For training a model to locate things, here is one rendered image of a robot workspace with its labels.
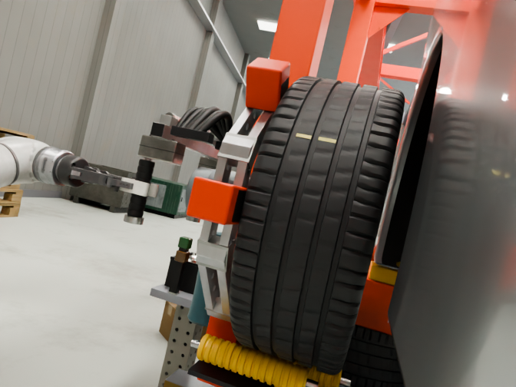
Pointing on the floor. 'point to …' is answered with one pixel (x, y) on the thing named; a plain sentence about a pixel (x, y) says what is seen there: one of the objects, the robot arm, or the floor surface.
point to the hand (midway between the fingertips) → (140, 187)
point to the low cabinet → (167, 199)
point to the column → (180, 345)
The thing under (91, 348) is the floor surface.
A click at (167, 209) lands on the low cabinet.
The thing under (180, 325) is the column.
